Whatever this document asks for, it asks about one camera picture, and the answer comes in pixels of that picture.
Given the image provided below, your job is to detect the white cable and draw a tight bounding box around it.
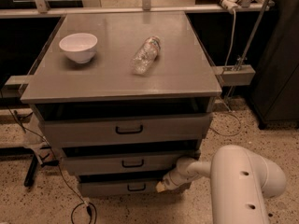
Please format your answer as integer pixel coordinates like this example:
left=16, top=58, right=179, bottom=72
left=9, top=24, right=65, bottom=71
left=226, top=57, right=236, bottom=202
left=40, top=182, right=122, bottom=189
left=208, top=8, right=243, bottom=138

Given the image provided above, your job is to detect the metal diagonal rod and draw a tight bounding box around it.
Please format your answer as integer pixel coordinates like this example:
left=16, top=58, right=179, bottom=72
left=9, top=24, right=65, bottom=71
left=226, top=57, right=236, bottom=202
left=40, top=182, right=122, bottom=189
left=223, top=0, right=270, bottom=105

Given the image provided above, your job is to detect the grey middle drawer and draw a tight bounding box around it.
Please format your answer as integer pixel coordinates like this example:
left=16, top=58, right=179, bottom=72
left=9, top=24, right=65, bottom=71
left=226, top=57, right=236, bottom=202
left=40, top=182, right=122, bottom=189
left=59, top=150, right=201, bottom=176

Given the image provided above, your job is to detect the grey drawer cabinet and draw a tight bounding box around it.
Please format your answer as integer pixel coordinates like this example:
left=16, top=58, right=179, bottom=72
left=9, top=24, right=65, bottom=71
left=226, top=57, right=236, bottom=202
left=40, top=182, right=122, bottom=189
left=20, top=11, right=222, bottom=185

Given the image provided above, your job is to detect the grey drawer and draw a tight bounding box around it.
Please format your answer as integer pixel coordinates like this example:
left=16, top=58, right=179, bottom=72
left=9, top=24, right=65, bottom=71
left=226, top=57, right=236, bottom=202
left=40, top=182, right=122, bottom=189
left=40, top=114, right=212, bottom=147
left=59, top=150, right=201, bottom=176
left=78, top=170, right=167, bottom=198

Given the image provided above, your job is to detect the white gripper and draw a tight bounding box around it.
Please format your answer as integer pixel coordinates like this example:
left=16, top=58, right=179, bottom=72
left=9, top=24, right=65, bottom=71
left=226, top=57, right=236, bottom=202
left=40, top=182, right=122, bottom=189
left=156, top=169, right=200, bottom=193

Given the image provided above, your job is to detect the black metal stand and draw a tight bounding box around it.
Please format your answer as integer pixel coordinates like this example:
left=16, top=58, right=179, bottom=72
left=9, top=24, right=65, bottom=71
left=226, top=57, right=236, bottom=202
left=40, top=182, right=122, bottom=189
left=23, top=146, right=59, bottom=188

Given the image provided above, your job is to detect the clear plastic bottle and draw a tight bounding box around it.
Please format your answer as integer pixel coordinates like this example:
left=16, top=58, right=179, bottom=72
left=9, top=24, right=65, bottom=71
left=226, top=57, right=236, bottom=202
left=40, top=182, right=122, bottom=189
left=131, top=35, right=161, bottom=76

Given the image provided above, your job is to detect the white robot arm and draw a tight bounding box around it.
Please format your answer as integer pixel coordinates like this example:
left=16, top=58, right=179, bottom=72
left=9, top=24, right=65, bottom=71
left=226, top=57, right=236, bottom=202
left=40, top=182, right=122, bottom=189
left=156, top=145, right=287, bottom=224

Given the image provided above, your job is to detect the white ceramic bowl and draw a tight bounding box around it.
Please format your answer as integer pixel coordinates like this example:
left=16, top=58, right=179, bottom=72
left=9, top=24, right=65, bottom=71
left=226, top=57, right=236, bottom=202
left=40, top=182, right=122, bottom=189
left=59, top=33, right=98, bottom=63

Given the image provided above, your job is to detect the dark side cabinet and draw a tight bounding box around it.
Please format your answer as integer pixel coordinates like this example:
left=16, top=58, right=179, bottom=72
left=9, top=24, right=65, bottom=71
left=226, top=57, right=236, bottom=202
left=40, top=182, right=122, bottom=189
left=249, top=0, right=299, bottom=130

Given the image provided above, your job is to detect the grey top drawer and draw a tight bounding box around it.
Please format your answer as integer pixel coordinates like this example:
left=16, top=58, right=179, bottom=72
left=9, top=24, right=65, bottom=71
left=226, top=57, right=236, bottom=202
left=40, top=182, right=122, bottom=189
left=40, top=114, right=212, bottom=147

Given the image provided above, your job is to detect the grey bottom drawer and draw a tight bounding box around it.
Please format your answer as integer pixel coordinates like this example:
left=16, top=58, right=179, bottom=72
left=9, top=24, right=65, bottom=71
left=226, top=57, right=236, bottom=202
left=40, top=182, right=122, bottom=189
left=78, top=170, right=167, bottom=198

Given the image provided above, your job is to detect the black floor cable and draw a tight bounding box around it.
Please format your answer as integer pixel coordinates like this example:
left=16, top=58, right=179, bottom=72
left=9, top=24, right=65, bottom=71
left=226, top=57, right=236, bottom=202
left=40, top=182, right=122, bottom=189
left=0, top=91, right=98, bottom=224

